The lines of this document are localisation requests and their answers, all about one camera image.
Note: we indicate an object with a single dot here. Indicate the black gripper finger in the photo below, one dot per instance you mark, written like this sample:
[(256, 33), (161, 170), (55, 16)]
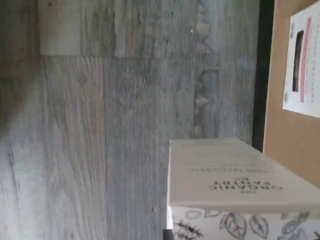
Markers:
[(168, 235)]

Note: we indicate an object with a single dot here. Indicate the white box green strip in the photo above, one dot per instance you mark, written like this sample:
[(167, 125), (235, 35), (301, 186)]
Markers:
[(225, 175)]

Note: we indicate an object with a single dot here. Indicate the white box pink strip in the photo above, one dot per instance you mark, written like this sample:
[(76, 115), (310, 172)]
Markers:
[(290, 75)]

